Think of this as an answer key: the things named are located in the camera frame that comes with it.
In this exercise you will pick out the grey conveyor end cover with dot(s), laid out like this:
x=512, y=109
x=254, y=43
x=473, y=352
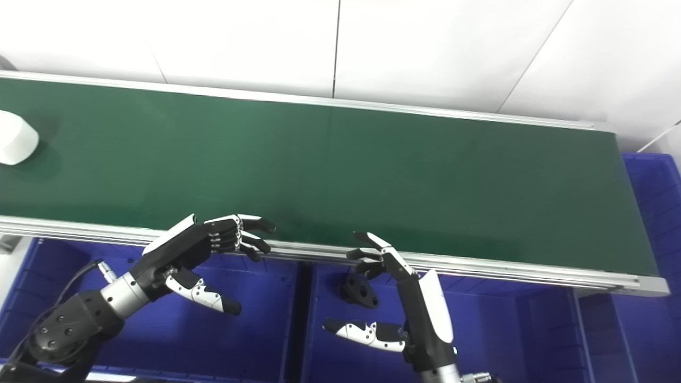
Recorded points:
x=5, y=63

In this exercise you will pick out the empty blue plastic bin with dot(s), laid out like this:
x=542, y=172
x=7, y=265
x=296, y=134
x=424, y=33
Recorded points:
x=223, y=351

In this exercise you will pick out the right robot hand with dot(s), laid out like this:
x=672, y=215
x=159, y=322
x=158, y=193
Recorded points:
x=425, y=319

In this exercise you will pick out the white plastic part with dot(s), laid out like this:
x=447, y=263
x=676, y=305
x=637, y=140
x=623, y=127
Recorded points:
x=15, y=137

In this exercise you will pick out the blue bin at conveyor end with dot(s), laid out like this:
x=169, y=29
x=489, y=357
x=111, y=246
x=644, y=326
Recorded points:
x=657, y=213

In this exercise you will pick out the blue bin with black part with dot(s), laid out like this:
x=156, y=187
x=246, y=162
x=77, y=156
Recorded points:
x=495, y=340

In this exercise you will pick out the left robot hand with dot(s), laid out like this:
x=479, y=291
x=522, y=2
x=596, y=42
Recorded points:
x=170, y=250

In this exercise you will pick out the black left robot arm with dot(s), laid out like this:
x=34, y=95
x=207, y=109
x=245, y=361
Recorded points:
x=69, y=324

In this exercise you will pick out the black flange part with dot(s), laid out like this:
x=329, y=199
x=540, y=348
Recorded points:
x=357, y=291

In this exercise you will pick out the green conveyor belt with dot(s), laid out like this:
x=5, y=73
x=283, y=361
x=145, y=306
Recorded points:
x=479, y=266
x=372, y=175

